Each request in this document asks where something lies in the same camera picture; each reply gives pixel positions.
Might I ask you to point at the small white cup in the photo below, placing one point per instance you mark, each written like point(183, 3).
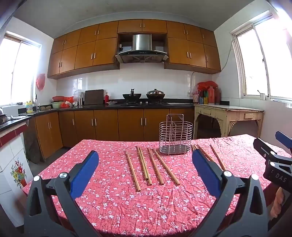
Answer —
point(262, 96)

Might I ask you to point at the grey cloth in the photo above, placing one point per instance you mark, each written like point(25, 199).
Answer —
point(18, 117)

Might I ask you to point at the pink packet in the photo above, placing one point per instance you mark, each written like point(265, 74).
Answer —
point(195, 98)

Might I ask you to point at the black wok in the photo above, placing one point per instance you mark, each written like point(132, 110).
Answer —
point(131, 96)

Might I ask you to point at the dark sack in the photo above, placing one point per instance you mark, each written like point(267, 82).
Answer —
point(33, 148)

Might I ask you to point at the tall red plastic bottle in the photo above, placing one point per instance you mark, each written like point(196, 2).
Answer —
point(211, 96)

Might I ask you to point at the wok with metal lid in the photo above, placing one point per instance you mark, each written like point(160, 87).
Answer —
point(155, 94)

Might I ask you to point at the white flower-decal panel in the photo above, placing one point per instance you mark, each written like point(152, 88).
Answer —
point(13, 159)

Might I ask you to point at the white plate with food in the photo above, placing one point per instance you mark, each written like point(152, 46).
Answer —
point(111, 102)

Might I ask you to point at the red plastic bag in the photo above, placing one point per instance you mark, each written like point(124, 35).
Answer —
point(68, 99)
point(40, 82)
point(205, 85)

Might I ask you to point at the yellow dish soap bottle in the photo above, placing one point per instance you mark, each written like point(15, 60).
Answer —
point(29, 108)

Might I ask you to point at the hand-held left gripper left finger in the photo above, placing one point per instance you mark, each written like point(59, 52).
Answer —
point(84, 173)

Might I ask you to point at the cream wooden side table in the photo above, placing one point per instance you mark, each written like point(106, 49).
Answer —
point(228, 109)

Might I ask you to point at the stainless steel range hood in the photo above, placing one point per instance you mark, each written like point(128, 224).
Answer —
point(142, 42)

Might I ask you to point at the black kitchen countertop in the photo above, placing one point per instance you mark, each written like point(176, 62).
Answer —
point(95, 106)

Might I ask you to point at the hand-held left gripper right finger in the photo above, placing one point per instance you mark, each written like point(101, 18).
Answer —
point(206, 171)

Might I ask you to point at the steel faucet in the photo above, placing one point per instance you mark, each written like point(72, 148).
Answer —
point(36, 102)

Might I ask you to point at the blue and yellow box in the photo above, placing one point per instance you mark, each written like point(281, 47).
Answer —
point(203, 100)

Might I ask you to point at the dark wooden cutting board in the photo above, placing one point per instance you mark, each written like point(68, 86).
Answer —
point(94, 97)

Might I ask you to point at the white plastic bag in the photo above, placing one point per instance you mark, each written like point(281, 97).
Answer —
point(77, 94)

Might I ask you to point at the red plastic basin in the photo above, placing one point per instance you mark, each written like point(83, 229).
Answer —
point(58, 98)

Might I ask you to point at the metal pot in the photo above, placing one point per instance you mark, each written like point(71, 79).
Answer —
point(3, 118)

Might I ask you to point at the black gas stove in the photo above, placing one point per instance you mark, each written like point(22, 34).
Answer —
point(146, 103)

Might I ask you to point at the small red bottle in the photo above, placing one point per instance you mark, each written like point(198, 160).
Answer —
point(106, 99)

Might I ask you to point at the sliding glass window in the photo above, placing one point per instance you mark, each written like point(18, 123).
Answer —
point(20, 68)
point(257, 63)

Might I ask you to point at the tall dark red bottle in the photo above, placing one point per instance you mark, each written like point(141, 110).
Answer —
point(217, 96)

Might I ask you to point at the brown wooden wall cabinets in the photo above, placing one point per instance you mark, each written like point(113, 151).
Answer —
point(105, 52)

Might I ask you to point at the person's right hand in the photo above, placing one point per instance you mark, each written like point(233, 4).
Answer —
point(277, 202)

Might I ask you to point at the brown wooden base cabinets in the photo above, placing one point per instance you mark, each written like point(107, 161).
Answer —
point(107, 124)

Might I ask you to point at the red floral tablecloth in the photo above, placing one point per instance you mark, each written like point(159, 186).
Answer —
point(114, 205)

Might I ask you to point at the green plastic basin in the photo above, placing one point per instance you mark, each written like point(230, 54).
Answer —
point(57, 104)

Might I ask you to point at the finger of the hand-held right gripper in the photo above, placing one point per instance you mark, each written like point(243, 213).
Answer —
point(284, 137)
point(262, 147)

